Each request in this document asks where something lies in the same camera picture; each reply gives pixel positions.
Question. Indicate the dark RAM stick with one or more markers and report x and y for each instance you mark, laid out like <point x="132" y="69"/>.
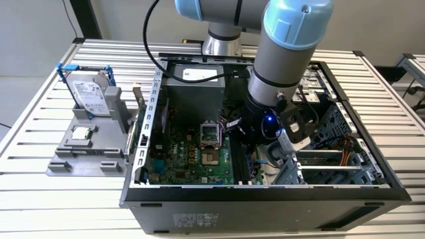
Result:
<point x="251" y="161"/>

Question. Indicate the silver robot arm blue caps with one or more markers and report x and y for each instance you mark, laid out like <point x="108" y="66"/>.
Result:
<point x="282" y="62"/>

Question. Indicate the black RAM slot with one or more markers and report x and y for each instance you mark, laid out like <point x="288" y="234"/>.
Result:
<point x="238" y="164"/>
<point x="244" y="173"/>

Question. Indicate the thin locking lever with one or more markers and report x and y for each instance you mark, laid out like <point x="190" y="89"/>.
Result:
<point x="220" y="134"/>

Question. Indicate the CPU socket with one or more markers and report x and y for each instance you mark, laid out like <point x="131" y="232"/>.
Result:
<point x="210" y="157"/>

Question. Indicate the grey power supply unit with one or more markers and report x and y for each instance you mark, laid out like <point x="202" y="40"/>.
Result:
<point x="192" y="99"/>

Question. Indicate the green motherboard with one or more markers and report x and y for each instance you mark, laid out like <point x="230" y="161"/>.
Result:
<point x="186" y="171"/>

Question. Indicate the black open PC case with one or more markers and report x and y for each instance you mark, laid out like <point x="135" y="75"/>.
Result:
<point x="232" y="216"/>

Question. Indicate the grey parts rack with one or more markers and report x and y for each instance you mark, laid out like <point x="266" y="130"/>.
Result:
<point x="99" y="139"/>

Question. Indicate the silver hard disk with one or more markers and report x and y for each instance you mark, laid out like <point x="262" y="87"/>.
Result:
<point x="86" y="94"/>

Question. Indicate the silver CPU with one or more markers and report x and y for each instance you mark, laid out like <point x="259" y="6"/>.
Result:
<point x="79" y="133"/>

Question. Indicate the slatted metal side table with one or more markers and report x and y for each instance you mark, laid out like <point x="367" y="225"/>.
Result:
<point x="415" y="64"/>

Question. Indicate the blue disk carrier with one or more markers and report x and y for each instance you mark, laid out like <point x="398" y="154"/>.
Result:
<point x="70" y="67"/>

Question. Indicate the silver disk bay frame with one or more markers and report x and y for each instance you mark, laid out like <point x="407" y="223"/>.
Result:
<point x="328" y="168"/>

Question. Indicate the graphics card with bracket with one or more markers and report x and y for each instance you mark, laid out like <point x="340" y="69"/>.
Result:
<point x="142" y="114"/>

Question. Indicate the black upright post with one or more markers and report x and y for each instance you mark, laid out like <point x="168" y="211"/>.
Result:
<point x="88" y="20"/>

